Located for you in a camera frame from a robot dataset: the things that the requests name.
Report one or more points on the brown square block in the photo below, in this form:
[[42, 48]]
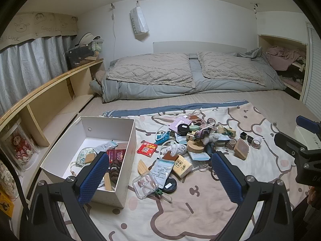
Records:
[[241, 149]]

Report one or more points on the clear tape roll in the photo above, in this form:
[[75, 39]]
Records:
[[253, 143]]

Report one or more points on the wooden wedge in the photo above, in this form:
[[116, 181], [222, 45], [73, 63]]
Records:
[[91, 59]]

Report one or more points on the grey duvet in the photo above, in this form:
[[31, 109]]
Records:
[[175, 90]]

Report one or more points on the white scrunchie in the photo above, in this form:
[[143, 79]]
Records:
[[175, 149]]

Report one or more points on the large white blue sachet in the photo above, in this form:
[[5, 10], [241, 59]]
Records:
[[163, 169]]

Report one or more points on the round wooden box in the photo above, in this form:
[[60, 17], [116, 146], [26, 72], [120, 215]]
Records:
[[195, 146]]

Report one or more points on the display case red bear doll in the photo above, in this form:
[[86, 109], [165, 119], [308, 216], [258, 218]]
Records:
[[18, 145]]

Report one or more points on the wooden stick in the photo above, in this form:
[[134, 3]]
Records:
[[108, 184]]

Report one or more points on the white plush figure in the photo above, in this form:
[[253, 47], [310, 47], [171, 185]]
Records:
[[213, 138]]

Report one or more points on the tan wooden piece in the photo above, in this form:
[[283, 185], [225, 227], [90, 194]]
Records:
[[89, 159]]

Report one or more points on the red packet in box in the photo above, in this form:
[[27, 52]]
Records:
[[116, 153]]

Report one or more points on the floral fabric pouch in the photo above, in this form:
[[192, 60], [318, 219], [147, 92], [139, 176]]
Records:
[[84, 154]]

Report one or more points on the red sachet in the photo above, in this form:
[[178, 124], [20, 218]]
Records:
[[147, 148]]

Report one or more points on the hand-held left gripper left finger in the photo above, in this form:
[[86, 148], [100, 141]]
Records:
[[92, 178]]

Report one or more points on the white storage box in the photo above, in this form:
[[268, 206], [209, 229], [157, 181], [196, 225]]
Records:
[[110, 128]]

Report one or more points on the small blue white sachet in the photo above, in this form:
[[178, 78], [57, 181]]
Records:
[[199, 156]]

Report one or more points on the yellow cardboard box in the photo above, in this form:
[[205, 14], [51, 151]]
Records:
[[182, 167]]

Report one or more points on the white hanging bag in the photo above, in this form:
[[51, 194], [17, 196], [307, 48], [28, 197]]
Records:
[[139, 21]]

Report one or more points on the half-round wooden comb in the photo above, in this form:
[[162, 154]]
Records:
[[143, 167]]

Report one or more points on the display case white bear doll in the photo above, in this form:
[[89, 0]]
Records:
[[6, 178]]

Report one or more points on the grey curtain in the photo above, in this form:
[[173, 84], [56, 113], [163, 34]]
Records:
[[32, 65]]

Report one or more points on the beige printed valance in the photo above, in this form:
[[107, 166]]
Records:
[[37, 27]]

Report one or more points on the black bag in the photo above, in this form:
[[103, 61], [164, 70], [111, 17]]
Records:
[[79, 56]]

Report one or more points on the brown leather piece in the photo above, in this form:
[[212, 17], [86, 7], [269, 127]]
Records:
[[170, 157]]

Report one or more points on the printed blanket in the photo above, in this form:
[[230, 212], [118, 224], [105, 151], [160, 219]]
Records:
[[200, 205]]

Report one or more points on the clear nail case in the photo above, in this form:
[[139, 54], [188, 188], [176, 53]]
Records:
[[145, 183]]

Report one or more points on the pink clothes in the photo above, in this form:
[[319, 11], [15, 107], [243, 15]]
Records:
[[283, 57]]

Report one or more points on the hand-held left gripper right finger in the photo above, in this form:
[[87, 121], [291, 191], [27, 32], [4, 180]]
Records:
[[228, 178]]

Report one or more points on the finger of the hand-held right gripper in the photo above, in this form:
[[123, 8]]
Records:
[[307, 123], [288, 141]]

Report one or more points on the white headboard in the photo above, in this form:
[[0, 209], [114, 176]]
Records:
[[198, 46]]

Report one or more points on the flat black round tin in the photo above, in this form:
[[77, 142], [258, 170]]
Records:
[[169, 185]]

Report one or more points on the green white pack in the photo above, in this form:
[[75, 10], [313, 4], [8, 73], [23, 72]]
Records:
[[97, 45]]

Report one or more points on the wooden shelf unit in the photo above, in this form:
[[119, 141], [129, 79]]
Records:
[[57, 93]]

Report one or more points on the purple floral scrunchie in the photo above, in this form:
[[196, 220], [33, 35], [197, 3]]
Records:
[[200, 134]]

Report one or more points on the bed with beige sheet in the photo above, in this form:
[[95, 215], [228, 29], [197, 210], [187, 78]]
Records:
[[213, 100]]

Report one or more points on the white louvred door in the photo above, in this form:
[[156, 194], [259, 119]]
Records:
[[312, 67]]

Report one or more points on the rectangular wooden box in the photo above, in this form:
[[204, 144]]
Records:
[[230, 132]]

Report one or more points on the black round jar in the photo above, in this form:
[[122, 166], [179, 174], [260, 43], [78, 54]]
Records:
[[182, 130]]

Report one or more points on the small clear plastic case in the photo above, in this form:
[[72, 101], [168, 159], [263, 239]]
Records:
[[200, 167]]

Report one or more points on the small black cube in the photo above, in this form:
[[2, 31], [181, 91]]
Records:
[[250, 138], [242, 134]]

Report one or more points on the white bangle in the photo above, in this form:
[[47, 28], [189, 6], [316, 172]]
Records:
[[157, 130]]

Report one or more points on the purple packet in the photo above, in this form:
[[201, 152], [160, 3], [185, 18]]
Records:
[[178, 123]]

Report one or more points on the white visor cap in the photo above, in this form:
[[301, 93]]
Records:
[[89, 38]]

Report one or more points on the dark teal scrunchie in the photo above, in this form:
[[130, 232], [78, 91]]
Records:
[[210, 148]]

